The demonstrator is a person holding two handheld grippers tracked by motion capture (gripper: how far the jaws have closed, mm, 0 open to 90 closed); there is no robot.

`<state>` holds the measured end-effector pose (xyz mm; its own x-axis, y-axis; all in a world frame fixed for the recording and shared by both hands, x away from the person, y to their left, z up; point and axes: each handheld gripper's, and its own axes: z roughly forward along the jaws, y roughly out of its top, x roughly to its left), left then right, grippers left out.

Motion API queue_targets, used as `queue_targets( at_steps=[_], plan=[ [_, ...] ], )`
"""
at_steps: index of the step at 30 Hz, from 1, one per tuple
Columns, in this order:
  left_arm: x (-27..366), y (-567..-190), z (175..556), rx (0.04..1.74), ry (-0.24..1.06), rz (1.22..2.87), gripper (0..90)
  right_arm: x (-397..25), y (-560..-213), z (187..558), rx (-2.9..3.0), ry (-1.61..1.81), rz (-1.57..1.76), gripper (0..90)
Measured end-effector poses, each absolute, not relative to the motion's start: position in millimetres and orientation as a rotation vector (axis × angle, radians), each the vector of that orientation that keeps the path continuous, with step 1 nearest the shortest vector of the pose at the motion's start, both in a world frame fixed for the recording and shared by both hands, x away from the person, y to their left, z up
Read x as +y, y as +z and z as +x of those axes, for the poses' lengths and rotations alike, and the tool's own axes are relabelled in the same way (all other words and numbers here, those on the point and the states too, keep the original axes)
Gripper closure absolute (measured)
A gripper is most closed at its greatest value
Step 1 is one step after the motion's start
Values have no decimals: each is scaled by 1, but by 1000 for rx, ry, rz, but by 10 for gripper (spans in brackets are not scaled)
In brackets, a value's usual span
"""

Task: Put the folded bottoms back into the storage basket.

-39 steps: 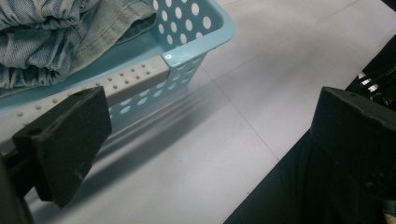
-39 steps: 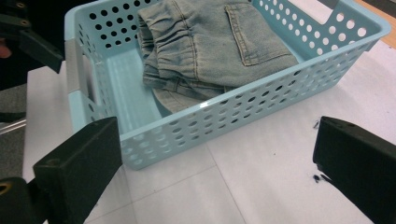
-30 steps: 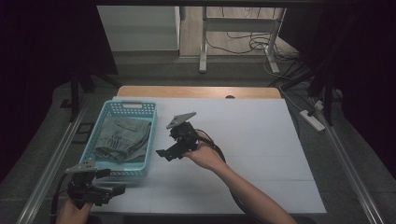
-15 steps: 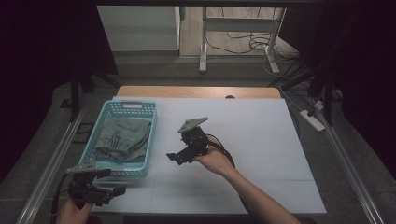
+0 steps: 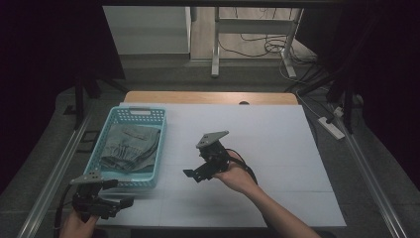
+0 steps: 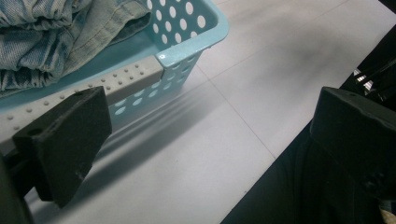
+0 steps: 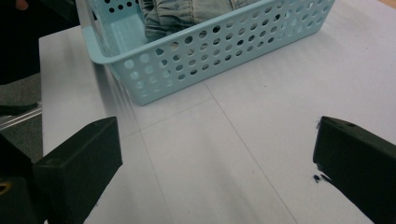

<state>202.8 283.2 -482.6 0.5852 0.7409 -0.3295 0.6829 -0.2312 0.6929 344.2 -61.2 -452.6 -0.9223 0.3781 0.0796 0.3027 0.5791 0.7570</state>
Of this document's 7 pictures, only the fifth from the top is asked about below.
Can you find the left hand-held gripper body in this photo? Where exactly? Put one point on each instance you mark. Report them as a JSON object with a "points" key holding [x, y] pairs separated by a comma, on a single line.
{"points": [[86, 198]]}

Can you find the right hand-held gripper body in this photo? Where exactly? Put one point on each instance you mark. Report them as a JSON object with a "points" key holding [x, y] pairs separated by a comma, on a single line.
{"points": [[214, 158]]}

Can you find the grey denim pants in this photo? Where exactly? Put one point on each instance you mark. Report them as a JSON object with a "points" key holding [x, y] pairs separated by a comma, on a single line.
{"points": [[130, 148]]}

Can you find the light blue plastic basket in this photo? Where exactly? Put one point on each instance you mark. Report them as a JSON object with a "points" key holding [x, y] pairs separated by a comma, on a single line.
{"points": [[158, 145]]}

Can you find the person's right hand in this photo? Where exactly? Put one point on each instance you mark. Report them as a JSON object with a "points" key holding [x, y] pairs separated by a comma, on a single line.
{"points": [[237, 178]]}

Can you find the person's left hand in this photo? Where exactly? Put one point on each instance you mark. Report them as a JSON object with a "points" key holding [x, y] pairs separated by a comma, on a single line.
{"points": [[74, 228]]}

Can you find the black floor plate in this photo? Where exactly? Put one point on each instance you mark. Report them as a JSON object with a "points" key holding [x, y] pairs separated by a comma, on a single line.
{"points": [[88, 141]]}

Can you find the white table mat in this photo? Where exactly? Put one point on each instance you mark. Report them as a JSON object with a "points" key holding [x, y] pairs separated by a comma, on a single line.
{"points": [[280, 148]]}

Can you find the black metal stand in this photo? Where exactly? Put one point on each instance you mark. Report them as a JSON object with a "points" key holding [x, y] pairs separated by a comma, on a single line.
{"points": [[347, 109], [79, 99]]}

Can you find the white power strip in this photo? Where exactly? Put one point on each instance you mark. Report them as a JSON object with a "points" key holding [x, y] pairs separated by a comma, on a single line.
{"points": [[331, 128]]}

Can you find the dark curtain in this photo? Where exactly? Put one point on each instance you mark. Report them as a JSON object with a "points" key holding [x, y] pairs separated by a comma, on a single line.
{"points": [[389, 82], [39, 66]]}

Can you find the white cabinet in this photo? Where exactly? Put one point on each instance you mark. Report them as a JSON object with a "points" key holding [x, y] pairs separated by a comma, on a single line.
{"points": [[148, 29]]}

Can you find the silver metal rail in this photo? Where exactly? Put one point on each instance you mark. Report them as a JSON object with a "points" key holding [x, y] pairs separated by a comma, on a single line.
{"points": [[369, 178], [56, 175]]}

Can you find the white desk frame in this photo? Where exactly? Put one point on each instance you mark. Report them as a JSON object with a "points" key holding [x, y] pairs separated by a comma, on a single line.
{"points": [[216, 43]]}

